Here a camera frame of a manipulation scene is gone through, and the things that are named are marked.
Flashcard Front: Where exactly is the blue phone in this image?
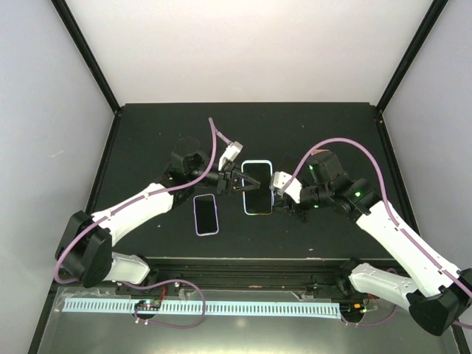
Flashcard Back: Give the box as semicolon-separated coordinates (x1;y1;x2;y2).
275;154;299;175

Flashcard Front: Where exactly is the pink phone case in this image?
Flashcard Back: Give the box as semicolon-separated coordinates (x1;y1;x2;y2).
311;149;329;156

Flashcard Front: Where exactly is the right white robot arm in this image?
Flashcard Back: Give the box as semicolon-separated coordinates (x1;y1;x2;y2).
270;150;471;336

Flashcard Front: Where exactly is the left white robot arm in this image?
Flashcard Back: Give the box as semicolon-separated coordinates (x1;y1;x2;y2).
55;137;262;294

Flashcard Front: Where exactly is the phone in lilac case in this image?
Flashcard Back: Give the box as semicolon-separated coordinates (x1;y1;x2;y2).
193;194;219;237

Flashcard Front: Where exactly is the right small circuit board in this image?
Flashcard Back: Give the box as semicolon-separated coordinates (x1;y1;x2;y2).
341;302;378;314

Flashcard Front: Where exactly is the small circuit board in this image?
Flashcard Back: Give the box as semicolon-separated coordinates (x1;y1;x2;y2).
341;302;378;314
133;299;161;312

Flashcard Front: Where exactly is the left small circuit board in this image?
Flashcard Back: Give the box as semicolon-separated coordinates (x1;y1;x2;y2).
133;299;161;312

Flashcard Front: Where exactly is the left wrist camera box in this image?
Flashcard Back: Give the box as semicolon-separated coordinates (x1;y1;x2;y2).
218;142;243;171

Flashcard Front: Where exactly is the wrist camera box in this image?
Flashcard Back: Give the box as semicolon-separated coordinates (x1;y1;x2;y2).
218;142;243;171
269;171;302;204

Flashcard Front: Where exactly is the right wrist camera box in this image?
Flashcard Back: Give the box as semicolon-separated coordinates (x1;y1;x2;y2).
269;171;302;204

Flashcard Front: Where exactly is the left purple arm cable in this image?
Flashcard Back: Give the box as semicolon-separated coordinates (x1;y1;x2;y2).
53;117;235;285

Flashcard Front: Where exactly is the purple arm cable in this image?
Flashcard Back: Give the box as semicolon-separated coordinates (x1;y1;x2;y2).
283;137;472;329
53;117;235;285

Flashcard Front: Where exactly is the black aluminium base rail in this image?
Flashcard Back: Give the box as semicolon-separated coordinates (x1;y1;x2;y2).
114;257;414;300

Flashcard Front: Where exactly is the white slotted cable duct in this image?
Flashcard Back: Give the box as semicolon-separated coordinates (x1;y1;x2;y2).
62;298;341;319

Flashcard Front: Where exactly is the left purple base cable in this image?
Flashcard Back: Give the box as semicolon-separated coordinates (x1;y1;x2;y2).
117;278;207;330

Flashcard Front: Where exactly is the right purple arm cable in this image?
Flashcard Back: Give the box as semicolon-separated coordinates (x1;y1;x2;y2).
283;137;472;329

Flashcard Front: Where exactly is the left black frame post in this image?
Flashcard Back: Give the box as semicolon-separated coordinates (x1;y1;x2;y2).
51;0;121;114

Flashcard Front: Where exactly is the black frame post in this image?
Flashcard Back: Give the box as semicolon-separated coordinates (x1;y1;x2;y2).
51;0;121;114
374;0;450;111

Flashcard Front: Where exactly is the right black frame post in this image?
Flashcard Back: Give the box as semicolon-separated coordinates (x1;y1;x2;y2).
374;0;450;111

